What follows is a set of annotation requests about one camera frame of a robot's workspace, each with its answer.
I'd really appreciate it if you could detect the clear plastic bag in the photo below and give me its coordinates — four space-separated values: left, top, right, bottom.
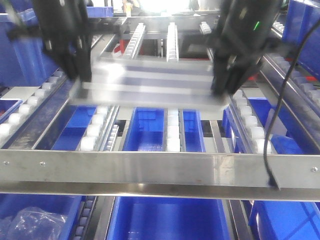
0 207 68 240

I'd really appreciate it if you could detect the blue bin lower left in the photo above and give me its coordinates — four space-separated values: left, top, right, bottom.
0 193 82 240

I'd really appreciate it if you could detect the blue bin upper right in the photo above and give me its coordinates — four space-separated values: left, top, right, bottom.
282 0 320 80

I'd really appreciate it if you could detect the steel front shelf beam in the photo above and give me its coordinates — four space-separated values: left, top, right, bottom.
0 149 320 202

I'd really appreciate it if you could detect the steel divider rail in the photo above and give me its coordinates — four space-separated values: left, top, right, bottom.
260 54 320 154
8 32 118 151

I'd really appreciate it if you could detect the black cable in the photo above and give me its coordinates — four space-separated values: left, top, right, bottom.
263 17 320 191

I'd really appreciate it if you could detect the blue bin small far left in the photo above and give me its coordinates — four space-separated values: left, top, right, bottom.
0 98 23 124

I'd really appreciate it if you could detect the right white roller track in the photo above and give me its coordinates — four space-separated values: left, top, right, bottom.
264 21 320 118

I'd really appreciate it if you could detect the blue bin lower centre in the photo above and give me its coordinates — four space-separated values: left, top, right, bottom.
106 196 230 240

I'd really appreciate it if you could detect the blue bin middle right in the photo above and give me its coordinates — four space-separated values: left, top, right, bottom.
221 96 303 155

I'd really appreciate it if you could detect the left steel divider rail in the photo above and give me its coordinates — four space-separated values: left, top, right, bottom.
8 32 118 151

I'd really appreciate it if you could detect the blue bin upper left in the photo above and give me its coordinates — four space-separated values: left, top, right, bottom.
0 7 59 87

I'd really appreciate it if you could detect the centre-left white roller track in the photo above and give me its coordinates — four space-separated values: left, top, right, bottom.
77 22 146 151

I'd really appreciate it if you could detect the blue bin middle centre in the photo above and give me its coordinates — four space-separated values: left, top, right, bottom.
51 106 206 152

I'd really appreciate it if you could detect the blue bin lower right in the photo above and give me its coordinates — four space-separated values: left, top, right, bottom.
248 200 320 240

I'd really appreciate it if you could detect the left white roller track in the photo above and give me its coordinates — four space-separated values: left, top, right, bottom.
0 70 66 148

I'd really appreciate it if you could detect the right steel divider rail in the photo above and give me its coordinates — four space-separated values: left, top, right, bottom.
260 54 320 154

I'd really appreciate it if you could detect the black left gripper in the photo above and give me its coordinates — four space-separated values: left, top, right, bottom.
32 0 92 81

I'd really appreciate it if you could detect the small silver ribbed tray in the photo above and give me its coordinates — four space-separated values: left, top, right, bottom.
69 57 231 111

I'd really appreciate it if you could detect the centre-right white roller track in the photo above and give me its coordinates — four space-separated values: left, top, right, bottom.
199 21 276 155

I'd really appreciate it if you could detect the centre white roller track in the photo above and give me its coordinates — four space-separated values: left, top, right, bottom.
166 22 186 152

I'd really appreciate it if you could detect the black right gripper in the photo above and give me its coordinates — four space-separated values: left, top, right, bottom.
211 0 280 95

